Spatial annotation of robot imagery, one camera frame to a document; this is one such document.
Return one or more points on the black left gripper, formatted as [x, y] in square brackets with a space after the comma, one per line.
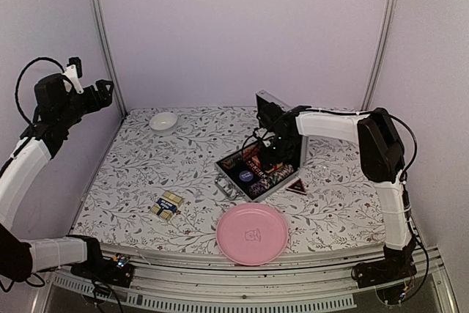
[106, 97]

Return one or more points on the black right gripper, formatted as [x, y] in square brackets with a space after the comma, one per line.
[270, 159]

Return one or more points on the aluminium poker chip case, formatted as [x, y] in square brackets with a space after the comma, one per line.
[228, 181]

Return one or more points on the red dice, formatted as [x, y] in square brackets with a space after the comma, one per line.
[255, 169]

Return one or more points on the black triangular card box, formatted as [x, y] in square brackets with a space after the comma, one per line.
[297, 187]

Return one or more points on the purple small blind button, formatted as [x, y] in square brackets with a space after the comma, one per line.
[246, 176]

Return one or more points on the blue playing card deck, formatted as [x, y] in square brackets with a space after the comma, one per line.
[167, 206]

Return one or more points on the red playing card deck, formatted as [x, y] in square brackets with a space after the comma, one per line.
[272, 168]

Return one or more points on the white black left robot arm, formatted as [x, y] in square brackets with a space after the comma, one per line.
[20, 259]

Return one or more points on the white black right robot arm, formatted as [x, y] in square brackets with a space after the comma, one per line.
[381, 152]

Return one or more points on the upper row of poker chips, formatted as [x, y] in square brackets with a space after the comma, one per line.
[240, 156]

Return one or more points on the row of poker chips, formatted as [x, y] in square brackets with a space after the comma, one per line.
[268, 182]
[240, 156]

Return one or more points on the lower row of poker chips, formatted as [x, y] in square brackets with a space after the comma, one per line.
[268, 182]

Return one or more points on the white ceramic bowl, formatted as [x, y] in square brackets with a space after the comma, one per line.
[164, 123]

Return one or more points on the pink plastic plate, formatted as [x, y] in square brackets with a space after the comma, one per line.
[252, 234]

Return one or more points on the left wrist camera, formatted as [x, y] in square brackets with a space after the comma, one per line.
[73, 73]

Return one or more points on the left aluminium frame post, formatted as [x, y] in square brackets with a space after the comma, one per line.
[105, 48]

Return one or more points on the aluminium frame post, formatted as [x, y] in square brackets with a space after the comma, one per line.
[377, 64]
[105, 48]

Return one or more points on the front aluminium rail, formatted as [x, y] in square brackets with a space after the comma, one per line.
[307, 282]

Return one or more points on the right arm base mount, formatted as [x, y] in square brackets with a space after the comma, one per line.
[383, 271]

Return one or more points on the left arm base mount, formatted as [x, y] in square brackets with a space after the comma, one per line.
[115, 271]

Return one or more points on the right aluminium frame post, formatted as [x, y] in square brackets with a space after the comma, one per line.
[377, 64]

